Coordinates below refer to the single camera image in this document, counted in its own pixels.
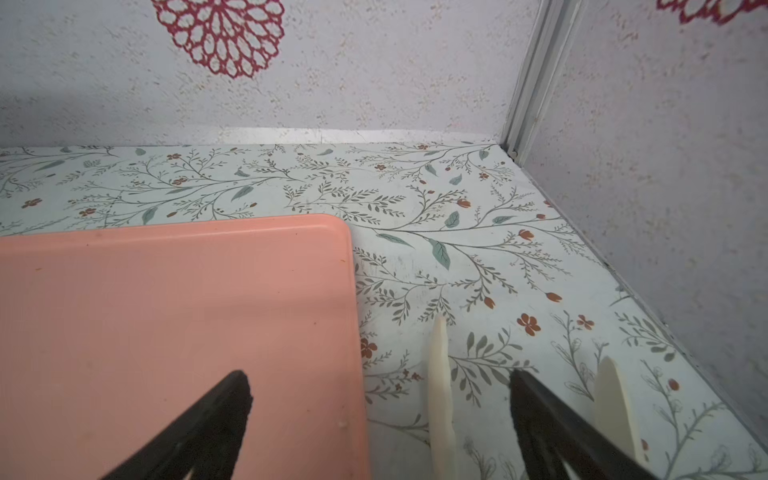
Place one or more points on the pink plastic tray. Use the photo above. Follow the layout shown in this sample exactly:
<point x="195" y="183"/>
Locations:
<point x="107" y="336"/>

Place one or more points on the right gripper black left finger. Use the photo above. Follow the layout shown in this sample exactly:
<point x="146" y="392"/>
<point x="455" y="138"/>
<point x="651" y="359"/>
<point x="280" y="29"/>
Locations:
<point x="202" y="443"/>

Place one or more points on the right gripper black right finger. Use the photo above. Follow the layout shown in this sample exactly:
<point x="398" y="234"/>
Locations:
<point x="555" y="440"/>

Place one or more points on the steel tongs cream tips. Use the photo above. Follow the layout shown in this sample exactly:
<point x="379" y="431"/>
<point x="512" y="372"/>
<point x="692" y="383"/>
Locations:
<point x="612" y="418"/>

